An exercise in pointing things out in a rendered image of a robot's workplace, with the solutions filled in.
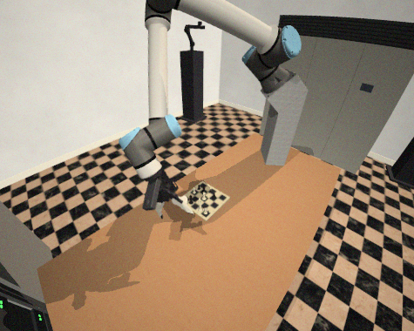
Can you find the chessboard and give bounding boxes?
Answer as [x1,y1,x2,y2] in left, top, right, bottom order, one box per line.
[183,181,230,221]

